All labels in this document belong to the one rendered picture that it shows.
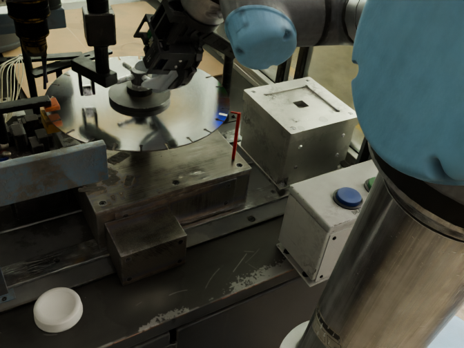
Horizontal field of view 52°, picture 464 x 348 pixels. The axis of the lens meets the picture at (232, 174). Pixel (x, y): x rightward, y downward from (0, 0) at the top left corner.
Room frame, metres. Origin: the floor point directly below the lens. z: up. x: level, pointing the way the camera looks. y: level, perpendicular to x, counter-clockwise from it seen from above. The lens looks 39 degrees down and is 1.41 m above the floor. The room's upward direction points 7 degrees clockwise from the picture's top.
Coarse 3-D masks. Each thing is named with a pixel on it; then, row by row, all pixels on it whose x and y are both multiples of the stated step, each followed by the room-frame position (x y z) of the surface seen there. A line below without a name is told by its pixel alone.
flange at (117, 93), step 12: (120, 84) 0.77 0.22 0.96; (108, 96) 0.73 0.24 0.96; (120, 96) 0.73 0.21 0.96; (132, 96) 0.73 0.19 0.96; (144, 96) 0.73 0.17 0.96; (156, 96) 0.74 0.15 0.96; (168, 96) 0.75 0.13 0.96; (120, 108) 0.70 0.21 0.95; (132, 108) 0.70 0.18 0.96; (144, 108) 0.70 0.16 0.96; (156, 108) 0.71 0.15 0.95
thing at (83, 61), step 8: (96, 48) 0.68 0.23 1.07; (104, 48) 0.68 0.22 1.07; (80, 56) 0.73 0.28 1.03; (96, 56) 0.68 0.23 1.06; (104, 56) 0.68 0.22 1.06; (72, 64) 0.71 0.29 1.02; (80, 64) 0.70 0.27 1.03; (88, 64) 0.71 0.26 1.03; (96, 64) 0.68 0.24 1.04; (104, 64) 0.68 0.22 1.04; (80, 72) 0.70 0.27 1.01; (88, 72) 0.69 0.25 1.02; (96, 72) 0.68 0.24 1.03; (104, 72) 0.68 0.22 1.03; (112, 72) 0.69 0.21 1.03; (80, 80) 0.70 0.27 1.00; (96, 80) 0.68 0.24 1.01; (104, 80) 0.67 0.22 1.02; (112, 80) 0.68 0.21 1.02; (80, 88) 0.70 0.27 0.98
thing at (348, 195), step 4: (340, 188) 0.62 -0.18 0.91; (344, 188) 0.62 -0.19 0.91; (348, 188) 0.62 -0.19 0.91; (352, 188) 0.62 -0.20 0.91; (340, 192) 0.61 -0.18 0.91; (344, 192) 0.61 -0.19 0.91; (348, 192) 0.61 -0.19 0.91; (352, 192) 0.61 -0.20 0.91; (356, 192) 0.61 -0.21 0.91; (336, 196) 0.60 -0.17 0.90; (340, 196) 0.60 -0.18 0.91; (344, 196) 0.60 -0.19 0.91; (348, 196) 0.60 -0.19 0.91; (352, 196) 0.60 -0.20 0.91; (356, 196) 0.60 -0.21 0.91; (360, 196) 0.60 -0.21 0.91; (340, 200) 0.59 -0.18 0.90; (344, 200) 0.59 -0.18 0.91; (348, 200) 0.59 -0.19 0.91; (352, 200) 0.59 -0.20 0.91; (356, 200) 0.59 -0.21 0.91; (360, 200) 0.60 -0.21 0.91; (344, 204) 0.59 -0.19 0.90; (348, 204) 0.58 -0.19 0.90; (352, 204) 0.58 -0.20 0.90; (356, 204) 0.59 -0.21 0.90
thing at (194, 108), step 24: (72, 72) 0.81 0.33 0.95; (120, 72) 0.83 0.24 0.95; (48, 96) 0.72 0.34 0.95; (72, 96) 0.73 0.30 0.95; (96, 96) 0.74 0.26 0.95; (192, 96) 0.78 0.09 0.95; (216, 96) 0.79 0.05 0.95; (72, 120) 0.65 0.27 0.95; (96, 120) 0.66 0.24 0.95; (120, 120) 0.67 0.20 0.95; (144, 120) 0.68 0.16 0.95; (168, 120) 0.69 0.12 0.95; (192, 120) 0.70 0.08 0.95; (216, 120) 0.71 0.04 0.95; (120, 144) 0.60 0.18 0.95; (144, 144) 0.61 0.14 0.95; (168, 144) 0.62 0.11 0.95
